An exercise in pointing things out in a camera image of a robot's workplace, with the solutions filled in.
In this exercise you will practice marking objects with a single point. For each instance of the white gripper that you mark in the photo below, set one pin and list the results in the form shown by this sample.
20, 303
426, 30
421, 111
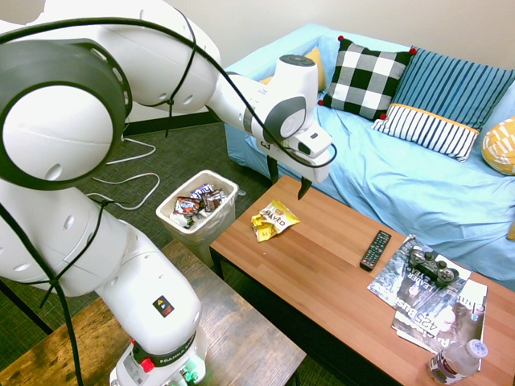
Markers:
310, 167

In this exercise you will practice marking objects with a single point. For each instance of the yellow chip bag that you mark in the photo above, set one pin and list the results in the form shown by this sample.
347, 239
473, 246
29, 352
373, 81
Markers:
273, 221

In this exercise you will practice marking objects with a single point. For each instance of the white trash bin with liner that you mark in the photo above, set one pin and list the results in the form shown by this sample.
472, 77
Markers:
219, 219

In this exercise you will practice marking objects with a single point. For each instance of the white crumpled paper trash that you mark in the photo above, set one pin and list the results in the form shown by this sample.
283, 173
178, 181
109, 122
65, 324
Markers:
193, 222

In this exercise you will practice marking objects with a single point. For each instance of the brown candy wrapper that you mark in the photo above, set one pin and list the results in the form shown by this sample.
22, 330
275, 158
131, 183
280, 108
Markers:
211, 199

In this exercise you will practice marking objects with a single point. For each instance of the purple candy wrapper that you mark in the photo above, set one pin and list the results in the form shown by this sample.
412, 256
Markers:
203, 189

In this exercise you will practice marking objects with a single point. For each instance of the light wood coffee table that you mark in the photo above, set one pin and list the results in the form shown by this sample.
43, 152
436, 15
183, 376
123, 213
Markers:
322, 261

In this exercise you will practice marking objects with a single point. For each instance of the light blue sofa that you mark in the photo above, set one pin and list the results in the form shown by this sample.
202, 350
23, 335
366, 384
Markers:
382, 181

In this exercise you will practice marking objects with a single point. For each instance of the red orange candy wrapper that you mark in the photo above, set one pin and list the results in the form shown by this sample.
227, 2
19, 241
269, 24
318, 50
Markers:
186, 206

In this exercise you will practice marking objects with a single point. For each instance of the black tv remote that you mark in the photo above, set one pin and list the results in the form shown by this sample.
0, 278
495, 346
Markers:
375, 250

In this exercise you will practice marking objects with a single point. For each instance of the plain yellow rectangular pillow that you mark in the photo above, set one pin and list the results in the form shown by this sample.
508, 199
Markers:
320, 68

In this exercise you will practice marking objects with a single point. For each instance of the black white checkered pillow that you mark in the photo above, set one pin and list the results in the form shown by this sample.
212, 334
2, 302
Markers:
364, 78

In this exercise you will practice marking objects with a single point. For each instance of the grey cover magazine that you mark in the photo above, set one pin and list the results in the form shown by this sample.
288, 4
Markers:
396, 281

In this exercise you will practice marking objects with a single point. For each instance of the white navy striped pillow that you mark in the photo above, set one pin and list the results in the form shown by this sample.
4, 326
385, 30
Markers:
430, 130

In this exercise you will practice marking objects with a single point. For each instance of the rustic dark wood table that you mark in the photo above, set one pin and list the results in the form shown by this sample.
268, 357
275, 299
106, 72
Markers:
237, 321

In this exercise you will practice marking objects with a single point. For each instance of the black game controller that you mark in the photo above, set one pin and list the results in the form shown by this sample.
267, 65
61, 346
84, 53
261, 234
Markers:
432, 267

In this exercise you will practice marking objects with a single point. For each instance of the blue striped pillow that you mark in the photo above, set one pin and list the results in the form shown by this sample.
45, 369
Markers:
446, 88

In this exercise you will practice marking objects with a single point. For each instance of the yellow white patterned round pillow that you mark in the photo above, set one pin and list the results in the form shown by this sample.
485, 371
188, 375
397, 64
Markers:
501, 146

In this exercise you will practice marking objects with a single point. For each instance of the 425 Business magazine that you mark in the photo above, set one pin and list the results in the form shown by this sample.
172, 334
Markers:
450, 321

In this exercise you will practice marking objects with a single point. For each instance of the tan cushion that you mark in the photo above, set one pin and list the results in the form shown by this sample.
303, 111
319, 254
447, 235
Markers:
512, 231

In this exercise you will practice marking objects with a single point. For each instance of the clear plastic water bottle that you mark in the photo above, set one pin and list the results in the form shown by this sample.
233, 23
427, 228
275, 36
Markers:
454, 362

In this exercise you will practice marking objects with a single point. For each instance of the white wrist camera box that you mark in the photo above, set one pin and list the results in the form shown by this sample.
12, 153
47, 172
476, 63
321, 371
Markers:
311, 140

